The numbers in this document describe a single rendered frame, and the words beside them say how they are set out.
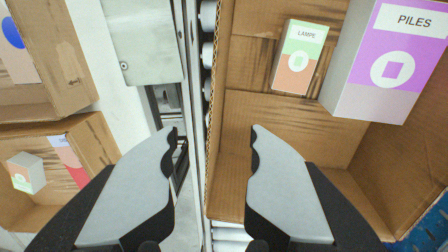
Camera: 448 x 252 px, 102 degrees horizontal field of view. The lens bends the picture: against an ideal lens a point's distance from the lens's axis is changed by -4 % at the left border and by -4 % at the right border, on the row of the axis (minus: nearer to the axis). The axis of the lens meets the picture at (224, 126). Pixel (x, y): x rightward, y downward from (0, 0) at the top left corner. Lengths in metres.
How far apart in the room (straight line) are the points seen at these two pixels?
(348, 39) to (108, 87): 0.43
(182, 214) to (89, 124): 1.54
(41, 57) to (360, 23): 0.45
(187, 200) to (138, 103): 1.38
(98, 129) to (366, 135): 0.54
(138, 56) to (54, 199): 0.54
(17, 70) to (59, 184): 0.32
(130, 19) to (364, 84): 0.38
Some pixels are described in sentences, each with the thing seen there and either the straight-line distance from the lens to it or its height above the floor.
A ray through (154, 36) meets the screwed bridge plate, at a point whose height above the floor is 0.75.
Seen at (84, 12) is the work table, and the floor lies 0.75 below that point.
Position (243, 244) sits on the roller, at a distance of 0.71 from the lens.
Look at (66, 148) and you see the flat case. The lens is 0.58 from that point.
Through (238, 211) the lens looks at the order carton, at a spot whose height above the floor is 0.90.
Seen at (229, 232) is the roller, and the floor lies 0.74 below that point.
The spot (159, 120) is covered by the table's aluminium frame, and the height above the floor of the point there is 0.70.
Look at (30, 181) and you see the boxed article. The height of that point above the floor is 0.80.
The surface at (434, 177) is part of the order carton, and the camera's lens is 0.36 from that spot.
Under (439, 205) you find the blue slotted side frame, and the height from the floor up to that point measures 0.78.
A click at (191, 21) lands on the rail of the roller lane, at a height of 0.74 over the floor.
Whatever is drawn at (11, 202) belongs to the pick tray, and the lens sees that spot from 0.82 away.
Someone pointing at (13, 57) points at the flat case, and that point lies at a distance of 0.55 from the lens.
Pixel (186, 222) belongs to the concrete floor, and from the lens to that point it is 1.97.
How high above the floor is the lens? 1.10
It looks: 62 degrees down
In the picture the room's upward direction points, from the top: 169 degrees counter-clockwise
